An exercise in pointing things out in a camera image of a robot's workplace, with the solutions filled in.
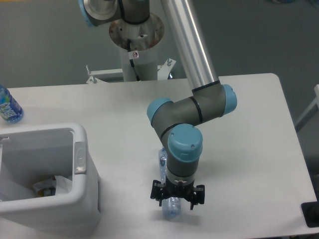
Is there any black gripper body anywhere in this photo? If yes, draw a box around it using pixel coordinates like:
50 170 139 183
163 179 194 201

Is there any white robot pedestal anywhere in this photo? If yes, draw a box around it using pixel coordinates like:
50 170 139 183
109 13 164 82

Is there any blue labelled water bottle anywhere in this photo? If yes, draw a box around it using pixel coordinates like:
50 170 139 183
0 85 23 123

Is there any white frame at right edge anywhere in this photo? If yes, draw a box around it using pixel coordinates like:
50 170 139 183
295 84 319 132

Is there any black clamp at table edge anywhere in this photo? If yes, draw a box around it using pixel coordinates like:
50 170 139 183
301 201 319 228

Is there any clear plastic bottle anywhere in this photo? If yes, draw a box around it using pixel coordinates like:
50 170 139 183
158 147 181 220

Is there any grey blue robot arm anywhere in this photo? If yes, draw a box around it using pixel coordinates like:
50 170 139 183
78 0 237 206

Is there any white pedestal foot bracket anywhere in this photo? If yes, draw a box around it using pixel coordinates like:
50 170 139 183
85 58 176 84

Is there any trash inside the can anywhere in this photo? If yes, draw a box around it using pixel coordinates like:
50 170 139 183
32 175 73 197

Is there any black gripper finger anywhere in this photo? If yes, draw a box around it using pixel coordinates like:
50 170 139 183
187 185 205 210
150 180 167 207

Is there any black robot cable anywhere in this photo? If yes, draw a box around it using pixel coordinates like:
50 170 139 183
126 38 142 82

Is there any white trash can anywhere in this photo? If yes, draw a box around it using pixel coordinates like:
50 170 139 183
0 123 101 231

